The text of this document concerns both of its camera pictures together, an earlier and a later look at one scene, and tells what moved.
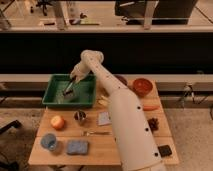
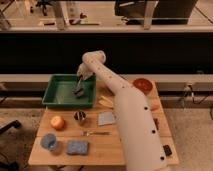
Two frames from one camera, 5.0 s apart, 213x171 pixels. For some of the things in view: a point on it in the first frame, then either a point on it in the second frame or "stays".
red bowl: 143,87 stays
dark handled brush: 68,88 -> 79,91
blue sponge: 77,147 stays
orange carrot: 150,107 stays
